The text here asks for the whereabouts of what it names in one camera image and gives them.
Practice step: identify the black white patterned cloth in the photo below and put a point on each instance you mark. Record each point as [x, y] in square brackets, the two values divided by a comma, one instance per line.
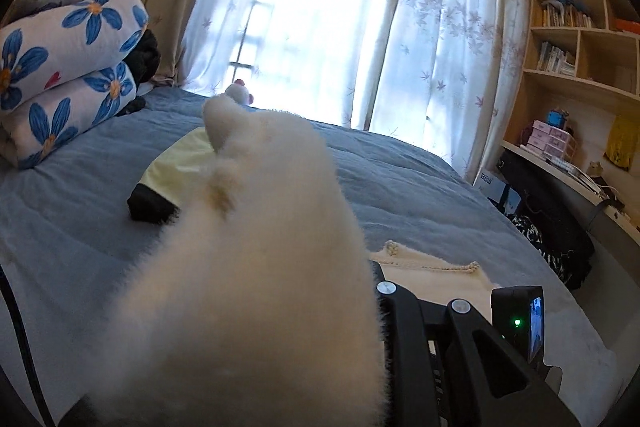
[542, 252]

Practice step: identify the wooden desk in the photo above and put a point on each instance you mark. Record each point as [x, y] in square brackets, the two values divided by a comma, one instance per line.
[565, 177]

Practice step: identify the yellow cloth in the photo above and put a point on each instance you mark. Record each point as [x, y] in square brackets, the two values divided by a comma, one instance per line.
[622, 142]

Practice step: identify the cream fuzzy knit cardigan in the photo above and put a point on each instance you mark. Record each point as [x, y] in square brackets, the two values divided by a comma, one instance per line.
[260, 282]

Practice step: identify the blue bed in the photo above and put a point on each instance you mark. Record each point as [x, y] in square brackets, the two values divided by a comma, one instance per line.
[410, 187]

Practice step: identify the white cardboard box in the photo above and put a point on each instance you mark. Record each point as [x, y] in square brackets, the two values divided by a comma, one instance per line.
[490, 182]

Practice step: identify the row of books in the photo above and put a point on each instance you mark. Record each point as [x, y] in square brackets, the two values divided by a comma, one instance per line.
[555, 59]
[565, 14]

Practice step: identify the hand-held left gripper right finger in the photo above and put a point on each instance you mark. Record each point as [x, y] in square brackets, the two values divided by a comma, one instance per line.
[425, 357]

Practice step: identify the yellow-green garment black trim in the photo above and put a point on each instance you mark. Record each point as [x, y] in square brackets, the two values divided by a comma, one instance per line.
[175, 167]

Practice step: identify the wooden bookshelf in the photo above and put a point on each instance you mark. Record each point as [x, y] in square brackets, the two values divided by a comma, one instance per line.
[600, 82]

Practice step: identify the black bag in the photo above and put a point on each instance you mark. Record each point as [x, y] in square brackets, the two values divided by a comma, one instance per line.
[550, 217]

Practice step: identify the black clothing pile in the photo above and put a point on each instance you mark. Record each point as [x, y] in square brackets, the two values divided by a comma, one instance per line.
[147, 57]

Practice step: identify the pink storage drawers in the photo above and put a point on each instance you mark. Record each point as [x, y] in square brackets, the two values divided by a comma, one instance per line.
[550, 142]

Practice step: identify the small blue box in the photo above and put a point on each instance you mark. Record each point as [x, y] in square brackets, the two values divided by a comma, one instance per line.
[556, 118]

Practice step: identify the blue floral white quilt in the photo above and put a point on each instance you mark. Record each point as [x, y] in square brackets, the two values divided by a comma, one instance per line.
[60, 77]

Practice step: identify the orange box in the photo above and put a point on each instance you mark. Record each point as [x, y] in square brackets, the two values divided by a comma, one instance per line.
[629, 26]

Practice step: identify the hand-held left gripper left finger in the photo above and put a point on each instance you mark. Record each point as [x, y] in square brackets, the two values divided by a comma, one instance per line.
[80, 414]

